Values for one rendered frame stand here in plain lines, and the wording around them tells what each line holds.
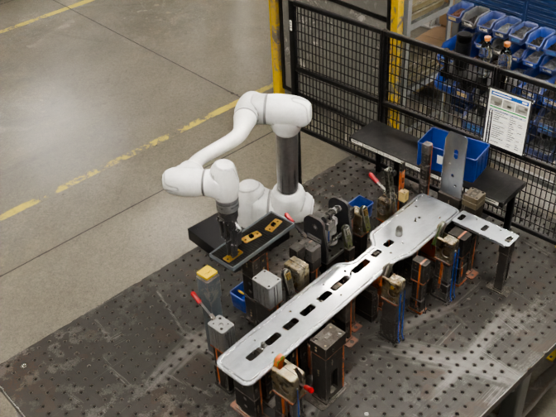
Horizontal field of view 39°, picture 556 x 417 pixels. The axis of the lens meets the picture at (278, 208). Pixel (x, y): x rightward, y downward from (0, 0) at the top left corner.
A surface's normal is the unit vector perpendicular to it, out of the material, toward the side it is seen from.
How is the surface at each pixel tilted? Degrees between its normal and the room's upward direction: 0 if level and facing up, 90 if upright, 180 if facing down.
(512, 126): 90
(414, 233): 0
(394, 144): 0
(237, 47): 0
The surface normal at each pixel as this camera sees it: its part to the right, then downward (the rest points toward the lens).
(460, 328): -0.04, -0.79
